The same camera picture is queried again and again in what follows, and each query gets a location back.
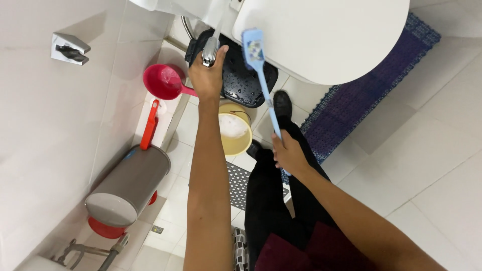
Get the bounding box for blue toilet brush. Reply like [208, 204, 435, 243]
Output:
[241, 28, 292, 177]

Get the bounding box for chrome wall hook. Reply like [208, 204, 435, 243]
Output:
[50, 32, 92, 66]

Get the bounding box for person's black trousers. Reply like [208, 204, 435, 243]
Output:
[244, 115, 339, 271]

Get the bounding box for checkered cloth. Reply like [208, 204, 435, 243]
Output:
[232, 227, 250, 271]

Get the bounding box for chrome sprayer hose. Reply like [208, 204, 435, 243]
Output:
[181, 16, 196, 40]

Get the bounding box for pink water dipper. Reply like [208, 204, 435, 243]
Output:
[142, 63, 199, 101]

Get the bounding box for yellow bucket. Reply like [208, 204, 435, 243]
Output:
[218, 103, 254, 157]

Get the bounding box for person's left hand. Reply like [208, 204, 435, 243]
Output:
[188, 45, 229, 101]

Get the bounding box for person's maroon shirt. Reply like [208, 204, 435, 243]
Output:
[255, 221, 377, 271]

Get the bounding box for purple floor mat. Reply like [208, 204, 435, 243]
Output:
[280, 12, 442, 185]

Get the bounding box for person's black shoe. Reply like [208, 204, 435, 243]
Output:
[273, 90, 293, 121]

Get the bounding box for chrome bidet sprayer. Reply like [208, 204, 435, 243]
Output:
[201, 19, 225, 68]

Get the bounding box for red bowl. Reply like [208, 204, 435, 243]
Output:
[88, 190, 158, 239]

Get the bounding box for grey pedal bin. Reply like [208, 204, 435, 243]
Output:
[85, 145, 172, 228]

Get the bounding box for person's right hand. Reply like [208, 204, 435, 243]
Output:
[271, 130, 312, 177]

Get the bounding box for red handled brush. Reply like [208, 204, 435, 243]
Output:
[140, 99, 160, 151]

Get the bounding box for white toilet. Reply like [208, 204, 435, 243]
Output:
[128, 0, 411, 86]

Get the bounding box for chrome pipe valve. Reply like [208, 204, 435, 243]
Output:
[51, 233, 130, 271]

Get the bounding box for grey perforated floor mat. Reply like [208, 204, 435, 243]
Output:
[225, 161, 290, 211]

